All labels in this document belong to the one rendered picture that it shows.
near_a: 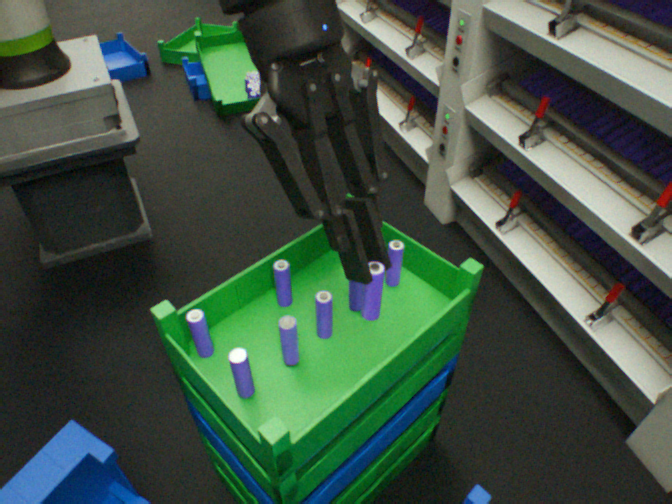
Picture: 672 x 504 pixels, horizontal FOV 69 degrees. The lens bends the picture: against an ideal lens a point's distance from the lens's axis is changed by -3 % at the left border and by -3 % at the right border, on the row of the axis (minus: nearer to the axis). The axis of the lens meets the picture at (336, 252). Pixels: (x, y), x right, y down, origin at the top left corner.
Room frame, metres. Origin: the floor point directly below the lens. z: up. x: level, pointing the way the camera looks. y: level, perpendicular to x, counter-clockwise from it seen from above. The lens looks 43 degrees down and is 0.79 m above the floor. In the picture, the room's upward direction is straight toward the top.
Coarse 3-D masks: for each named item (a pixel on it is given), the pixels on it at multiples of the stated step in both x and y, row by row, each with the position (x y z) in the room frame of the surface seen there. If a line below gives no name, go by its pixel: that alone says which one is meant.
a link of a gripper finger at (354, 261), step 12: (348, 216) 0.33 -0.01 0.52; (348, 228) 0.32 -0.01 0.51; (360, 240) 0.32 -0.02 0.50; (348, 252) 0.32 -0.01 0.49; (360, 252) 0.32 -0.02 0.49; (348, 264) 0.32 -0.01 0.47; (360, 264) 0.31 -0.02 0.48; (348, 276) 0.32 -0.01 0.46; (360, 276) 0.31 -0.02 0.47; (372, 276) 0.31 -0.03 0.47
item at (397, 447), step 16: (432, 416) 0.37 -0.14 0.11; (416, 432) 0.35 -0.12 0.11; (208, 448) 0.32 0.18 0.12; (400, 448) 0.32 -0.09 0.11; (224, 464) 0.29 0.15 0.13; (384, 464) 0.30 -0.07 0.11; (240, 480) 0.27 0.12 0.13; (368, 480) 0.28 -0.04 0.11; (336, 496) 0.27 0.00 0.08; (352, 496) 0.26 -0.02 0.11
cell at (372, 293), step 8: (368, 264) 0.33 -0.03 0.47; (376, 264) 0.32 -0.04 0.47; (376, 272) 0.32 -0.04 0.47; (376, 280) 0.31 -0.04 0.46; (368, 288) 0.31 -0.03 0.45; (376, 288) 0.31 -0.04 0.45; (368, 296) 0.31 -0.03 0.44; (376, 296) 0.31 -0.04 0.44; (368, 304) 0.31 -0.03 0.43; (376, 304) 0.31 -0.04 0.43; (368, 312) 0.31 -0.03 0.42; (376, 312) 0.31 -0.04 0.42; (368, 320) 0.31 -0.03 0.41
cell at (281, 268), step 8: (280, 264) 0.41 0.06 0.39; (288, 264) 0.41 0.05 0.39; (280, 272) 0.40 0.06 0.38; (288, 272) 0.40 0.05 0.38; (280, 280) 0.40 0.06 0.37; (288, 280) 0.40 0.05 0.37; (280, 288) 0.40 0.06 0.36; (288, 288) 0.40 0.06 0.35; (280, 296) 0.40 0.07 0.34; (288, 296) 0.40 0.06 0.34; (280, 304) 0.40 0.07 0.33; (288, 304) 0.40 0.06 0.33
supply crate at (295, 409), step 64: (320, 256) 0.49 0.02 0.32; (256, 320) 0.38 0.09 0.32; (384, 320) 0.38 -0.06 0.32; (448, 320) 0.36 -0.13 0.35; (192, 384) 0.29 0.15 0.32; (256, 384) 0.29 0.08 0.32; (320, 384) 0.29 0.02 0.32; (384, 384) 0.29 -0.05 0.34; (256, 448) 0.21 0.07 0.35; (320, 448) 0.22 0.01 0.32
